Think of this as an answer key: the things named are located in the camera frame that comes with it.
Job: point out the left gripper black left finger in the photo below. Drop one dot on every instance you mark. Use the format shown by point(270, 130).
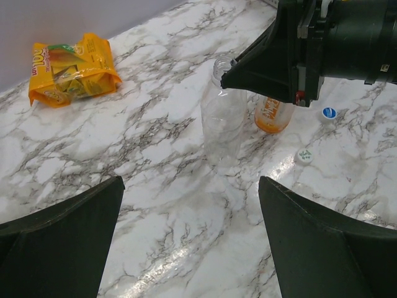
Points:
point(61, 251)

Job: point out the orange snack bag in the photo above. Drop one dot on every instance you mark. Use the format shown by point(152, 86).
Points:
point(62, 73)

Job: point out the clear bottle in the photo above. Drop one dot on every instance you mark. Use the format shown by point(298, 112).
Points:
point(223, 114)

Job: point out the blue white bottle cap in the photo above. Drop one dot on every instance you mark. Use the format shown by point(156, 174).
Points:
point(327, 115)

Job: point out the orange juice bottle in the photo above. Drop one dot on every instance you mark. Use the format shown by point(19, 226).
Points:
point(272, 116)

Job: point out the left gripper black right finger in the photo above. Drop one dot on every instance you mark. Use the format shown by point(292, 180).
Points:
point(319, 252)

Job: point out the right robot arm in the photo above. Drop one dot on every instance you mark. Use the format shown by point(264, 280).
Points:
point(361, 41)

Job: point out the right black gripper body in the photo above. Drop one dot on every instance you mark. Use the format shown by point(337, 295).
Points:
point(308, 24)

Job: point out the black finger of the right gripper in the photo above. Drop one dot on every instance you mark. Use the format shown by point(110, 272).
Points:
point(264, 67)

